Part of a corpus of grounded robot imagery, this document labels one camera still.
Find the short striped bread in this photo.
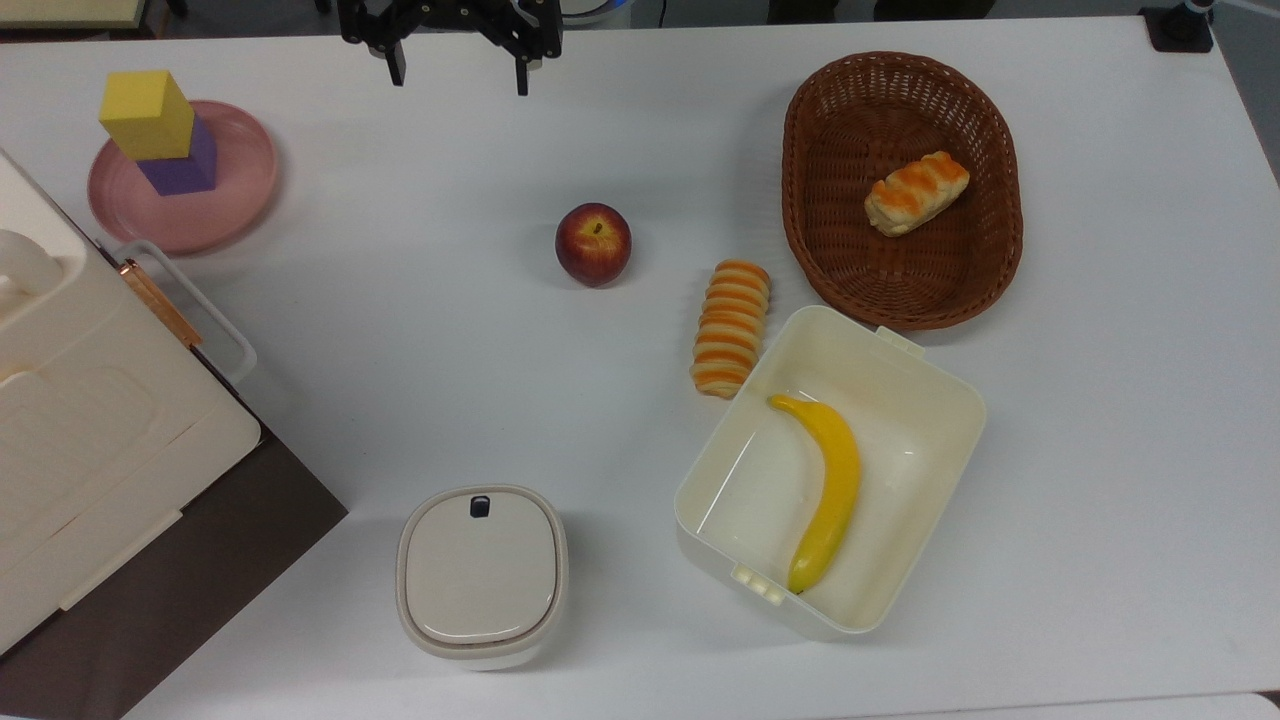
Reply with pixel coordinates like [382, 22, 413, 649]
[864, 151, 971, 238]

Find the red apple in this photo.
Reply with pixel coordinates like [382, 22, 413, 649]
[555, 202, 633, 289]

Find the copper latch strip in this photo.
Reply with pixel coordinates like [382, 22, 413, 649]
[119, 259, 204, 349]

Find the yellow banana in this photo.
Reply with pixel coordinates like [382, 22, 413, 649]
[767, 393, 863, 595]

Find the large cream cooler box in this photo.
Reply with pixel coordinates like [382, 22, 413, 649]
[0, 150, 263, 657]

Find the long striped bread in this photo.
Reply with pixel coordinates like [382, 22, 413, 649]
[689, 259, 772, 400]

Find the dark brown cabinet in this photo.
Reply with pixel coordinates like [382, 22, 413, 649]
[0, 335, 350, 720]

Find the cream plastic open box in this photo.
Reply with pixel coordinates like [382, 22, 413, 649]
[674, 305, 988, 642]

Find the brown wicker basket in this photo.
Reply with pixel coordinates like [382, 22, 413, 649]
[782, 51, 1025, 332]

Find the pink plate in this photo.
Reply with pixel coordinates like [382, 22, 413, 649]
[87, 100, 280, 255]

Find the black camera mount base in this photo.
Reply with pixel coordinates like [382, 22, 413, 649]
[1141, 0, 1217, 54]

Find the yellow cube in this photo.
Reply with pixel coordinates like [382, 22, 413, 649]
[98, 70, 197, 163]

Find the beige side table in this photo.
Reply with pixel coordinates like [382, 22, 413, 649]
[0, 0, 148, 31]

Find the clear cabinet handle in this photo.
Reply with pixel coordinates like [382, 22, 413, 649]
[108, 239, 259, 388]

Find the purple cube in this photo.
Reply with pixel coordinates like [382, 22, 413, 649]
[136, 112, 220, 197]

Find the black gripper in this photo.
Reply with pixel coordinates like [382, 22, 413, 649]
[337, 0, 564, 98]

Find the small cream lidded bin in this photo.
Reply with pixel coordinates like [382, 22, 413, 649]
[395, 485, 570, 672]

